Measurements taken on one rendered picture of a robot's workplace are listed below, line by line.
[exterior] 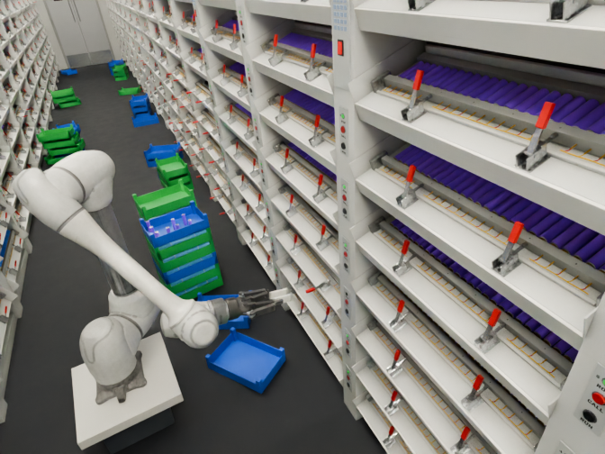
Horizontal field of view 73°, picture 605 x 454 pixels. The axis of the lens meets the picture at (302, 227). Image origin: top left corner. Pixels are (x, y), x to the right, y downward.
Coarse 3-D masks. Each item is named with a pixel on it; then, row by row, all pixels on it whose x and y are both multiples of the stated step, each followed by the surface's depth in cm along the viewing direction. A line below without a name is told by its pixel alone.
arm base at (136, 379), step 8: (136, 352) 166; (136, 368) 155; (136, 376) 155; (96, 384) 154; (120, 384) 150; (128, 384) 152; (136, 384) 153; (144, 384) 153; (96, 392) 152; (104, 392) 150; (112, 392) 150; (120, 392) 148; (96, 400) 149; (104, 400) 149; (120, 400) 149
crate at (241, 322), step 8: (200, 296) 221; (208, 296) 223; (216, 296) 222; (224, 296) 222; (232, 296) 222; (232, 320) 212; (240, 320) 212; (248, 320) 207; (224, 328) 208; (240, 328) 207; (248, 328) 207
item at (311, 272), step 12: (276, 228) 188; (288, 228) 189; (288, 240) 184; (300, 240) 181; (288, 252) 178; (300, 252) 175; (300, 264) 170; (312, 264) 167; (312, 276) 162; (336, 300) 149; (336, 312) 146
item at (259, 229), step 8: (240, 200) 253; (240, 208) 251; (248, 208) 248; (248, 216) 239; (256, 216) 239; (248, 224) 236; (256, 224) 233; (264, 224) 230; (256, 232) 228; (264, 232) 217; (264, 240) 219
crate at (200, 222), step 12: (192, 204) 225; (168, 216) 222; (180, 216) 226; (192, 216) 226; (204, 216) 212; (144, 228) 210; (156, 228) 219; (180, 228) 207; (192, 228) 210; (204, 228) 215; (156, 240) 202; (168, 240) 206
